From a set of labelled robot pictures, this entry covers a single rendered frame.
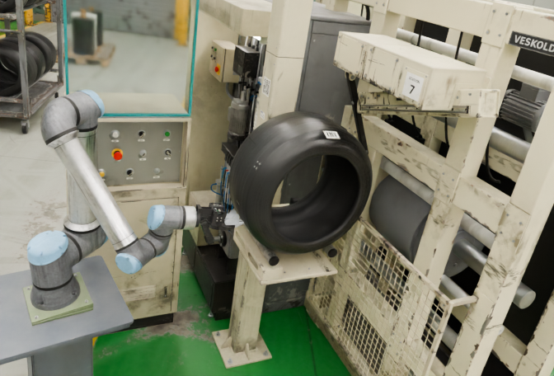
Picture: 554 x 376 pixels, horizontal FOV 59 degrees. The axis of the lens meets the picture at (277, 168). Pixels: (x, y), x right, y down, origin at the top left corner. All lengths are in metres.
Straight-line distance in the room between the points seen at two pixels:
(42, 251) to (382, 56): 1.48
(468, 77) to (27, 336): 1.86
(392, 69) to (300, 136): 0.41
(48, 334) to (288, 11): 1.56
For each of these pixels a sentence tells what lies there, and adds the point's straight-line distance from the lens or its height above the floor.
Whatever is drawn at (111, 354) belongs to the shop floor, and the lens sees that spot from 2.88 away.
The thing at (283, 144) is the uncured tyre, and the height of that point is 1.41.
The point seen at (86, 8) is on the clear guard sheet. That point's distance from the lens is 2.21.
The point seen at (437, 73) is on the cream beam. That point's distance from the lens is 1.69.
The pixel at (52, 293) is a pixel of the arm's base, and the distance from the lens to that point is 2.18.
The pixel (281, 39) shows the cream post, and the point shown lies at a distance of 2.05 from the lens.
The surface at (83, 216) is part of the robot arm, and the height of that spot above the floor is 0.97.
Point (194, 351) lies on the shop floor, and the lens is 2.88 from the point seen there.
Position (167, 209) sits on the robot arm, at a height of 1.13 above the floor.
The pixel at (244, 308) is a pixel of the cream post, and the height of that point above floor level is 0.33.
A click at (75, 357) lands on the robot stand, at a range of 2.38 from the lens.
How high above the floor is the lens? 2.05
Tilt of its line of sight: 24 degrees down
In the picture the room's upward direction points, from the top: 9 degrees clockwise
